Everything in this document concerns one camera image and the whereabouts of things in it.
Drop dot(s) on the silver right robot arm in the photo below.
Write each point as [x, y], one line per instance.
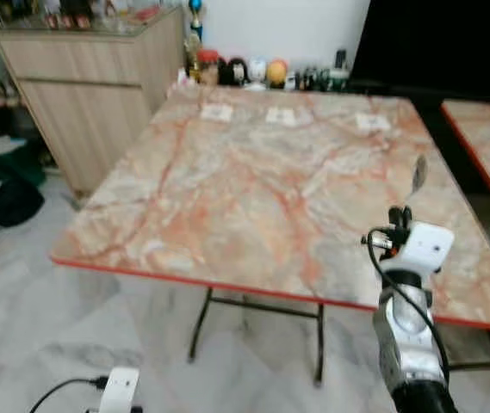
[408, 344]

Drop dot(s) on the white paper label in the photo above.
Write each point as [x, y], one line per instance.
[281, 115]
[372, 121]
[216, 112]

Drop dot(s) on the tall black bottle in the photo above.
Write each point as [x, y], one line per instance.
[339, 67]

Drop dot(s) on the orange round figurine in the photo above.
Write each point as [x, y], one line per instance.
[276, 71]

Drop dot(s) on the white round figurine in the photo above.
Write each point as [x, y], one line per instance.
[256, 72]

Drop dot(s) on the black round figurine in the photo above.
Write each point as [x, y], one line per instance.
[232, 72]

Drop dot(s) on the jar with red lid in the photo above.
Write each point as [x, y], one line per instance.
[207, 69]

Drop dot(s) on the blue and gold trophy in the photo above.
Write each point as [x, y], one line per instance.
[195, 21]

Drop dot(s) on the light wooden cabinet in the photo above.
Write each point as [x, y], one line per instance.
[89, 103]

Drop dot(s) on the green cloth bundle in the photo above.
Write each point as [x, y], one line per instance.
[8, 159]

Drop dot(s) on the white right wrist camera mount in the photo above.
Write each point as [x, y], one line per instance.
[425, 245]

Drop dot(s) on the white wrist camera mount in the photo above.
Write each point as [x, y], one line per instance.
[120, 387]
[425, 245]

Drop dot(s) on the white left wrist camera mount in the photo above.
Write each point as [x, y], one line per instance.
[120, 387]

